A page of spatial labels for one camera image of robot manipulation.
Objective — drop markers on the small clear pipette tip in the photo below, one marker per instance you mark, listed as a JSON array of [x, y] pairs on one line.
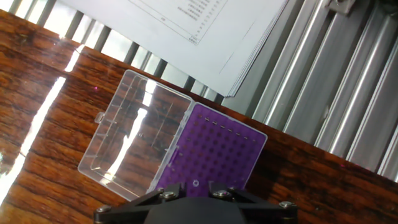
[[192, 183]]

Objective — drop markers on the brown wooden board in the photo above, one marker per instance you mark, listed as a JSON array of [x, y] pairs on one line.
[[46, 140]]

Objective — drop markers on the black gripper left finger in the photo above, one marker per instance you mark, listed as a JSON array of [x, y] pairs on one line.
[[130, 210]]

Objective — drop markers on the purple pipette tip box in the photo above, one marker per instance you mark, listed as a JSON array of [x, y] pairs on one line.
[[217, 149]]

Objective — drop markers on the white printed paper sheets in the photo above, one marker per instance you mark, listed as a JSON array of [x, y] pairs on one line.
[[217, 46]]

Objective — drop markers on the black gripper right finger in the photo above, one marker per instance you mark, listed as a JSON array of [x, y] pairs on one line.
[[267, 211]]

